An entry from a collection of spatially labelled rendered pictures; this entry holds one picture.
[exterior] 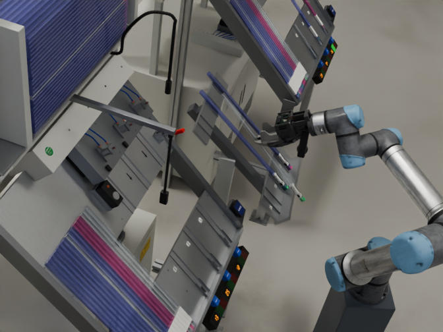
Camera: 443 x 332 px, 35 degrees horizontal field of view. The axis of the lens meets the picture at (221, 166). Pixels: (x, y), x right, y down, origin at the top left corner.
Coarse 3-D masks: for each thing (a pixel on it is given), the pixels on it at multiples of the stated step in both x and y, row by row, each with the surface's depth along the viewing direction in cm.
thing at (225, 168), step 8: (224, 160) 253; (232, 160) 252; (224, 168) 255; (232, 168) 254; (216, 176) 259; (224, 176) 258; (232, 176) 259; (216, 184) 262; (224, 184) 261; (216, 192) 265; (224, 192) 264; (224, 200) 266; (224, 312) 302
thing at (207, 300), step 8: (240, 232) 240; (232, 240) 238; (232, 248) 234; (224, 256) 233; (224, 264) 229; (224, 272) 227; (216, 280) 224; (216, 288) 222; (208, 296) 220; (208, 304) 217; (200, 312) 215; (200, 320) 212
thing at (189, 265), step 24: (192, 216) 227; (216, 216) 236; (192, 240) 223; (216, 240) 232; (168, 264) 212; (192, 264) 220; (216, 264) 229; (168, 288) 209; (192, 288) 217; (192, 312) 214
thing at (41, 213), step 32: (64, 160) 193; (128, 160) 212; (160, 160) 223; (32, 192) 182; (64, 192) 190; (128, 192) 208; (0, 224) 172; (32, 224) 179; (64, 224) 187; (32, 256) 176; (64, 288) 181
